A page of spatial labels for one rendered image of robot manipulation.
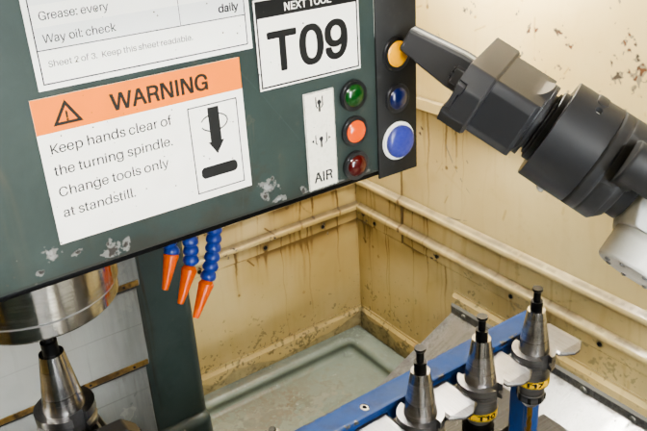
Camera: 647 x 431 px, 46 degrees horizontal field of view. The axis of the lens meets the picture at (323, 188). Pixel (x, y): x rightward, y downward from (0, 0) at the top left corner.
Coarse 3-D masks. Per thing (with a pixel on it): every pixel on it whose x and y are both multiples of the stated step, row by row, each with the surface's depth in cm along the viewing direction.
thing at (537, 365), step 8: (512, 344) 111; (552, 344) 111; (512, 352) 110; (520, 352) 109; (552, 352) 109; (520, 360) 108; (528, 360) 108; (536, 360) 107; (544, 360) 109; (552, 360) 108; (536, 368) 108; (544, 368) 109; (552, 368) 109
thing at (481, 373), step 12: (480, 348) 101; (492, 348) 102; (468, 360) 103; (480, 360) 101; (492, 360) 102; (468, 372) 103; (480, 372) 102; (492, 372) 102; (468, 384) 103; (480, 384) 102; (492, 384) 103
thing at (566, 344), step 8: (552, 328) 116; (552, 336) 114; (560, 336) 114; (568, 336) 114; (560, 344) 112; (568, 344) 112; (576, 344) 112; (560, 352) 110; (568, 352) 110; (576, 352) 111
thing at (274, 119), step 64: (0, 0) 46; (0, 64) 47; (192, 64) 55; (256, 64) 58; (0, 128) 48; (256, 128) 59; (0, 192) 49; (256, 192) 61; (320, 192) 66; (0, 256) 51; (64, 256) 53; (128, 256) 57
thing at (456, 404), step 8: (440, 384) 105; (448, 384) 105; (440, 392) 104; (448, 392) 104; (456, 392) 104; (440, 400) 102; (448, 400) 102; (456, 400) 102; (464, 400) 102; (472, 400) 102; (448, 408) 101; (456, 408) 101; (464, 408) 100; (472, 408) 100; (448, 416) 99; (456, 416) 99; (464, 416) 99
